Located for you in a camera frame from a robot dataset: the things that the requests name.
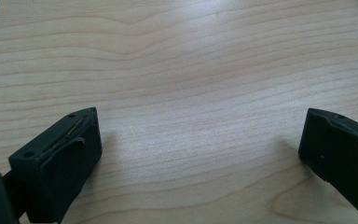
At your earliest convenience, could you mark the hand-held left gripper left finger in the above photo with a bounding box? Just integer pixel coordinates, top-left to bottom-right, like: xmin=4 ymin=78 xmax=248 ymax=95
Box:
xmin=7 ymin=106 xmax=103 ymax=224

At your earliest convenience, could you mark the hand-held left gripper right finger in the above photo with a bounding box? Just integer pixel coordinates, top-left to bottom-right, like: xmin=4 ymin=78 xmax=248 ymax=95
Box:
xmin=297 ymin=107 xmax=358 ymax=224

